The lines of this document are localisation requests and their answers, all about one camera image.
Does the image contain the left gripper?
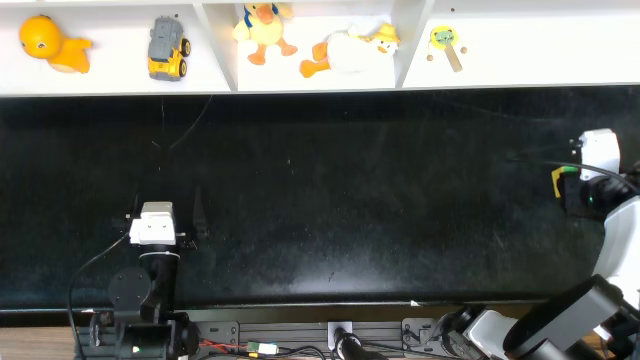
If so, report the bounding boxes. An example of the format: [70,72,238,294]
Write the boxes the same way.
[112,183,211,250]

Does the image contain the grey and yellow toy truck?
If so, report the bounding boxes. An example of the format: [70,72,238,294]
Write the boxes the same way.
[146,15,193,83]

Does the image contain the orange rubber dinosaur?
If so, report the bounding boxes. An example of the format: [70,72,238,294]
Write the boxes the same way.
[18,14,95,76]

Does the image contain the yellow wooden rattle drum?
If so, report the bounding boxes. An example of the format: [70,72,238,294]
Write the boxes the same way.
[425,25,470,74]

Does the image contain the yellow plush duck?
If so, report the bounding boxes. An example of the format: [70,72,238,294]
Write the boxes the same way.
[231,2,300,67]

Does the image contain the white plush duck with hat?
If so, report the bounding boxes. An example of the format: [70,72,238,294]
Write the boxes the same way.
[298,21,402,80]

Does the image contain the white shelf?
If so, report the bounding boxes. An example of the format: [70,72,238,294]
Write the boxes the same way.
[0,0,640,98]

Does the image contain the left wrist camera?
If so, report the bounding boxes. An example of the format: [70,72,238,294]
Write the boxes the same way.
[128,200,178,247]

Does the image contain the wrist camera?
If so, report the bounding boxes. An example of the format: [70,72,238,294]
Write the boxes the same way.
[128,200,178,247]
[577,127,622,183]

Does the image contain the mounting rail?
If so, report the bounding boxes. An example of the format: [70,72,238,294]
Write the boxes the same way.
[74,308,481,360]

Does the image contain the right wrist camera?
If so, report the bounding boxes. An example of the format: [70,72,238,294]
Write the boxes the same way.
[577,127,622,183]

